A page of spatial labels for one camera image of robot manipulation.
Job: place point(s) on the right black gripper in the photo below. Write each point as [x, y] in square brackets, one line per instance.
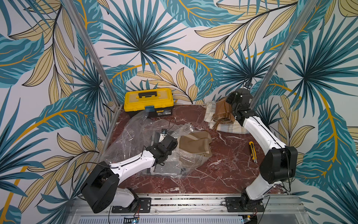
[233, 99]

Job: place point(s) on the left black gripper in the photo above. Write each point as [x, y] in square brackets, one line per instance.
[155, 145]

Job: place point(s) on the brown plaid blanket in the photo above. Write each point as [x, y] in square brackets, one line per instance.
[222, 114]

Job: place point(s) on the beige plaid blanket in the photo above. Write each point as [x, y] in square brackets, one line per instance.
[228, 127]

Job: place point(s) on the clear plastic vacuum bag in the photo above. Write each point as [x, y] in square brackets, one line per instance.
[140, 132]

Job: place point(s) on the tan blanket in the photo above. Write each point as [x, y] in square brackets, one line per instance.
[196, 143]

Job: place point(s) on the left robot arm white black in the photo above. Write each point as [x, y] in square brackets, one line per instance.
[100, 189]

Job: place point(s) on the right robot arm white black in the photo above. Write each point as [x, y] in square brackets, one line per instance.
[279, 163]

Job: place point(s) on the yellow black toolbox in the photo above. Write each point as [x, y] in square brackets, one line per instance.
[157, 102]

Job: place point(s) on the yellow utility knife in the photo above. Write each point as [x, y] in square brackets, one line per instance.
[253, 151]

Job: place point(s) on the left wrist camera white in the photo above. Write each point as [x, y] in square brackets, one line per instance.
[163, 134]

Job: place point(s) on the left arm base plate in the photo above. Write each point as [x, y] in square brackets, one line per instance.
[143, 205]

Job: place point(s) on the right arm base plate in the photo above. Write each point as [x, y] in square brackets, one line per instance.
[242, 204]

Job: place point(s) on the right aluminium frame post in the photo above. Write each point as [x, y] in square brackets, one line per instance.
[309, 6]

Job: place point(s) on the aluminium frame post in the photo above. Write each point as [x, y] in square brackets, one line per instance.
[75, 17]
[309, 6]

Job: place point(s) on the aluminium front rail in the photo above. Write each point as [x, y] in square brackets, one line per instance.
[196, 209]

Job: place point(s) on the left aluminium frame post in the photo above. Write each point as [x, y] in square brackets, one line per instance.
[75, 17]

